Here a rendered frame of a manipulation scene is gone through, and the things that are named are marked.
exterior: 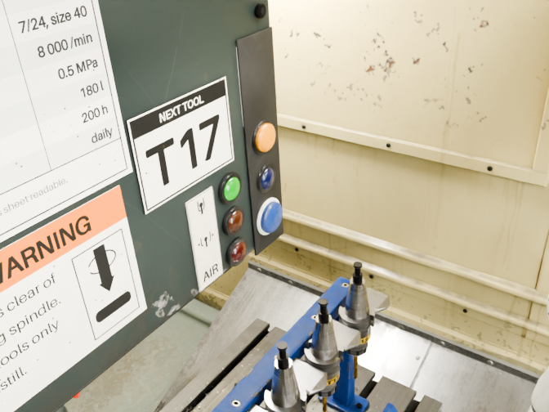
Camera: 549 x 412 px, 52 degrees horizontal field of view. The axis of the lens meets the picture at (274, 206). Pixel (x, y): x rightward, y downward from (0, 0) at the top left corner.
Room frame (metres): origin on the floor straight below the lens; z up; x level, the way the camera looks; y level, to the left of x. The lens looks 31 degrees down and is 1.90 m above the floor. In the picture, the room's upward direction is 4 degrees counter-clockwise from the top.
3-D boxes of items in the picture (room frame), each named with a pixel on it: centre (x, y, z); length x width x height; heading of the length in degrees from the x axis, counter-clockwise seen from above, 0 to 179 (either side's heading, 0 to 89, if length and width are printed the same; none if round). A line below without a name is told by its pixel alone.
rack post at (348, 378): (0.83, -0.12, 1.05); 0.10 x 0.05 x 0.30; 52
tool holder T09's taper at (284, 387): (0.58, 0.00, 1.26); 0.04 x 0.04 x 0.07
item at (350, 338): (0.71, -0.10, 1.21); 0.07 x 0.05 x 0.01; 52
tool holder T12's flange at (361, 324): (0.76, -0.13, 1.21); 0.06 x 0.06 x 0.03
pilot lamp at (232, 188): (0.41, 0.03, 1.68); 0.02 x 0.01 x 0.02; 142
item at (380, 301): (0.80, -0.17, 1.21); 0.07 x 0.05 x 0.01; 52
